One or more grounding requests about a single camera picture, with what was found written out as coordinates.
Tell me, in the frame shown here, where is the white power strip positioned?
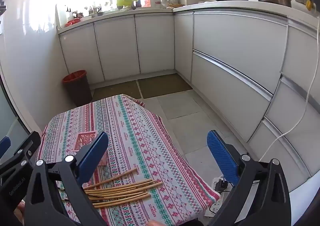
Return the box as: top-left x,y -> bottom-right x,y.
204,176 -> 227,217

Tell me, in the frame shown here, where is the pile of wooden chopsticks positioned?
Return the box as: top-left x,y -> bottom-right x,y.
59,168 -> 163,208

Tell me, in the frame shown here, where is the white cabinet drawer front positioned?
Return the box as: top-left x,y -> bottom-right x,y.
264,76 -> 320,156
190,50 -> 274,143
246,117 -> 314,184
279,17 -> 320,84
192,11 -> 288,87

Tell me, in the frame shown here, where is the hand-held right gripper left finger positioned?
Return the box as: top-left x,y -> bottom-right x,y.
24,131 -> 109,226

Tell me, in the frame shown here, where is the patterned striped tablecloth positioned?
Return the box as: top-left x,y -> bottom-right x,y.
35,94 -> 222,226

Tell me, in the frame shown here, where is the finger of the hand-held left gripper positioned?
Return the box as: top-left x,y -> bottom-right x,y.
0,131 -> 41,182
0,137 -> 11,160

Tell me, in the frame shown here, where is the brown trash bin red rim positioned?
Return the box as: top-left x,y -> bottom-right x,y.
62,70 -> 93,107

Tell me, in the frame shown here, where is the pink lattice chopstick holder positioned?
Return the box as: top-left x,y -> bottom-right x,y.
71,130 -> 108,166

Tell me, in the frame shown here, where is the yellow-green plastic container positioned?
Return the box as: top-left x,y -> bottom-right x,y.
116,0 -> 139,9

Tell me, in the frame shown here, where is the person's left hand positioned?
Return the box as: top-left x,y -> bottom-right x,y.
13,202 -> 26,226

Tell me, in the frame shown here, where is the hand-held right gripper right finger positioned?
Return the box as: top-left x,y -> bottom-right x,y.
206,130 -> 292,226

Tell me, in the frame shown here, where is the black charger adapter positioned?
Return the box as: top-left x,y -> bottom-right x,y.
215,177 -> 232,191

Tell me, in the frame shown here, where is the olive floor mat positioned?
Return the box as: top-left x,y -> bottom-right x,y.
137,74 -> 193,99
91,81 -> 144,103

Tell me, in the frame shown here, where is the white kitchen countertop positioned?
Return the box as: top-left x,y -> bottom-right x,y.
57,0 -> 320,34

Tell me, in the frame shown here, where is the red bowl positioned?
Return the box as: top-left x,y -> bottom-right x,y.
65,18 -> 81,28

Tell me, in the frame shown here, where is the white cabinet door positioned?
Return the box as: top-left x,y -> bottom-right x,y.
59,22 -> 105,85
94,15 -> 141,80
134,14 -> 175,74
174,12 -> 195,82

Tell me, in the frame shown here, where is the white power cable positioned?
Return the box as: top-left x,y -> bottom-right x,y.
259,9 -> 320,163

